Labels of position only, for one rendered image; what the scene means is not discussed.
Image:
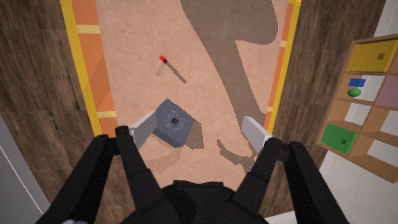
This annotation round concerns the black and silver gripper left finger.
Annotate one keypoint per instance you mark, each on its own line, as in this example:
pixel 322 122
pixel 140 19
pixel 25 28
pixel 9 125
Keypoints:
pixel 79 198

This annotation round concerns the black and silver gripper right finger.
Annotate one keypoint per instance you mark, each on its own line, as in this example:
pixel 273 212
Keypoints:
pixel 312 199

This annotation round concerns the dark grey sloped panel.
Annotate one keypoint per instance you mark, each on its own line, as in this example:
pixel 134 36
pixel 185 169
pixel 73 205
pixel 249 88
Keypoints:
pixel 173 124

